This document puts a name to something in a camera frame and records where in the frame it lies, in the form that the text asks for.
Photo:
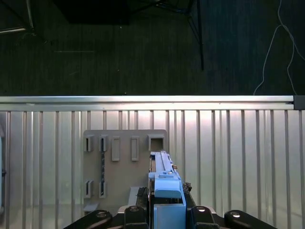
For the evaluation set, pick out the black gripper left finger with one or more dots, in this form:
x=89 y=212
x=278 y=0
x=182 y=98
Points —
x=135 y=217

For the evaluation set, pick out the grey parts rack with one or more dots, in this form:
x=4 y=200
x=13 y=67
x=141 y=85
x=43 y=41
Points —
x=133 y=171

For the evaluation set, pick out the silver metal frame leg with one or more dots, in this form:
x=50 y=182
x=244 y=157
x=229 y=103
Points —
x=29 y=14

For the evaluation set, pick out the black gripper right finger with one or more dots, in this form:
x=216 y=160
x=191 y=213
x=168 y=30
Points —
x=202 y=217

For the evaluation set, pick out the hard disk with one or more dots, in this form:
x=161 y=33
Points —
x=166 y=190

